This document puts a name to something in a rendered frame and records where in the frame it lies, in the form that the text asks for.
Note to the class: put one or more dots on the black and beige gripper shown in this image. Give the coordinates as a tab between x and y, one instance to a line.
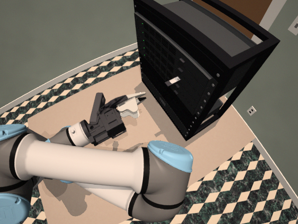
109	123

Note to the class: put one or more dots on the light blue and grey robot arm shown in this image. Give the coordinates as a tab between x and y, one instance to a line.
157	176

